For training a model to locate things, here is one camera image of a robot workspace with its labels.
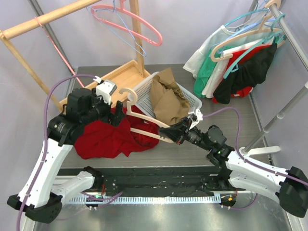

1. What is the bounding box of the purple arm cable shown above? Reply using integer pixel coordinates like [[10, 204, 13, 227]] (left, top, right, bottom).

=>
[[15, 74, 123, 231], [202, 107, 308, 210]]

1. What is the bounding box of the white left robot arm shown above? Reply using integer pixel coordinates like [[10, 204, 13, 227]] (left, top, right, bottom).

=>
[[7, 87, 125, 224]]

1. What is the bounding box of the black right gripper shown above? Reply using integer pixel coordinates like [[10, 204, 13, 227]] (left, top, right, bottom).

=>
[[161, 116, 213, 151]]

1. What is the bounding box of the black garment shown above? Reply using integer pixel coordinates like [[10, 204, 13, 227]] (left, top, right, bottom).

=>
[[212, 43, 278, 104]]

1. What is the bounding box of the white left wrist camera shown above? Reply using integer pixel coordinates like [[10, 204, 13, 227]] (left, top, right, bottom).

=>
[[93, 76, 117, 105]]

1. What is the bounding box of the beige hanger on metal rack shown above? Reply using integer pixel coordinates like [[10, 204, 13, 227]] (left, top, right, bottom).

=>
[[210, 13, 279, 63]]

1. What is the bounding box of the pink wire hanger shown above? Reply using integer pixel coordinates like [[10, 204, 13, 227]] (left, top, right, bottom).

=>
[[34, 17, 76, 75]]

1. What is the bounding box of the white mesh basket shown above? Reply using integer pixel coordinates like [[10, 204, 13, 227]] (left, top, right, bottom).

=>
[[133, 72, 202, 118]]

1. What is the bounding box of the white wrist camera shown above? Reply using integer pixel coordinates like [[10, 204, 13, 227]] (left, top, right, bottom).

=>
[[93, 76, 117, 105], [188, 107, 203, 129]]

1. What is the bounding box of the beige plastic hanger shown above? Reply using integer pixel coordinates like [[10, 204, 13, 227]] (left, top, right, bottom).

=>
[[119, 88, 174, 144]]

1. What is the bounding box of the white garment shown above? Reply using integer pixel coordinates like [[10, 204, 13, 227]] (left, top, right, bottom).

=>
[[182, 11, 275, 99]]

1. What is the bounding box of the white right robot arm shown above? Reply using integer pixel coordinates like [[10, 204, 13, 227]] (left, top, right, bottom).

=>
[[159, 117, 308, 218]]

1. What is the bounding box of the thick pink plastic hanger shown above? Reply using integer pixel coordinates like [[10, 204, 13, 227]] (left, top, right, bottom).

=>
[[96, 0, 163, 47]]

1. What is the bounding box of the green garment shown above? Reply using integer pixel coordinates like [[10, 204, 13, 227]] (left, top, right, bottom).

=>
[[193, 36, 287, 98]]

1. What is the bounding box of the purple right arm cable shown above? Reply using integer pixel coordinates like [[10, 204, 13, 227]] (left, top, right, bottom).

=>
[[202, 107, 308, 210]]

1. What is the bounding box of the teal plastic hanger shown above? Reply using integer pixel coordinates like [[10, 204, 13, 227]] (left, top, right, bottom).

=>
[[223, 12, 286, 79]]

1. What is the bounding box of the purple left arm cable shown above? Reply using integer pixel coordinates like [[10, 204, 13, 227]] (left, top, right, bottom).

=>
[[15, 74, 123, 231]]

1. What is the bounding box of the metal clothes rack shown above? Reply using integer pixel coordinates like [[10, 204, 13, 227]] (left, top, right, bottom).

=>
[[241, 0, 308, 166]]

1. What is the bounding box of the tan cloth in basket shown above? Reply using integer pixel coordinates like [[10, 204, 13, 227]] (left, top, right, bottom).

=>
[[150, 68, 190, 126]]

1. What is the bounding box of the red skirt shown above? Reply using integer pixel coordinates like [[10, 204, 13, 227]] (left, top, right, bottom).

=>
[[74, 115, 159, 159]]

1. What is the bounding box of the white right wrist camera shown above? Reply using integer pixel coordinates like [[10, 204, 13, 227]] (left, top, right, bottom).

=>
[[188, 107, 203, 129]]

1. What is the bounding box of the light blue hanger on rack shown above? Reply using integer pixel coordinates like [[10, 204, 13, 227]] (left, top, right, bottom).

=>
[[252, 0, 273, 23]]

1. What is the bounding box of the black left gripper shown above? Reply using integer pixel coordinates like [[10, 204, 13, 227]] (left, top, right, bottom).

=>
[[81, 88, 125, 127]]

